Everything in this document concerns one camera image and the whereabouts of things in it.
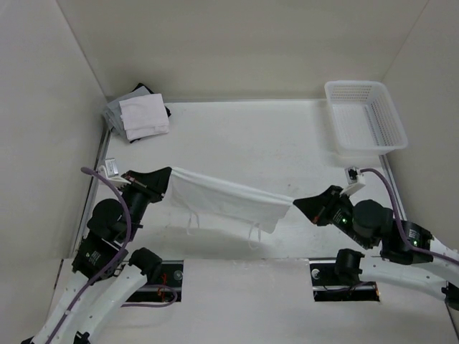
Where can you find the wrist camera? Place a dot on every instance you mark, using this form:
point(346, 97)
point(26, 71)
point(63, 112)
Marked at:
point(355, 179)
point(108, 169)

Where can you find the folded black tank top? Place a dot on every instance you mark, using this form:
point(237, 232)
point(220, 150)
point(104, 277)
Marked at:
point(141, 86)

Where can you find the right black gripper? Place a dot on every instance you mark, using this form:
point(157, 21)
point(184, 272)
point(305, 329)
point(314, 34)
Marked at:
point(317, 206)

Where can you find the folded grey tank top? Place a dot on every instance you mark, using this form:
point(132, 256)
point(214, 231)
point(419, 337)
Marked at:
point(112, 113)

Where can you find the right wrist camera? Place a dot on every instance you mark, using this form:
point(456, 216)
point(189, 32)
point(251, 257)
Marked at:
point(355, 179)

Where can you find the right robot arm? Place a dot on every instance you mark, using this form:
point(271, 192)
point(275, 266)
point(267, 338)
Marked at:
point(406, 257)

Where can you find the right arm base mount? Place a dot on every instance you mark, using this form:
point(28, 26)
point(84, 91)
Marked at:
point(328, 288)

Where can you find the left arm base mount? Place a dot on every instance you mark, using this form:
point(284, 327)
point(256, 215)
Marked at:
point(165, 288)

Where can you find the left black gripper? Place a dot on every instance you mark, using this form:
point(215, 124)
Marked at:
point(155, 183)

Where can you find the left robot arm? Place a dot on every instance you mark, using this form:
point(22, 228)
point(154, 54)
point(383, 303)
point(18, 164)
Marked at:
point(104, 274)

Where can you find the white plastic basket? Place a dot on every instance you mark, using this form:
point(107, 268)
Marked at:
point(364, 119)

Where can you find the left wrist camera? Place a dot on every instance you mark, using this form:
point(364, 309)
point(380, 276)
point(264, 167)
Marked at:
point(108, 169)

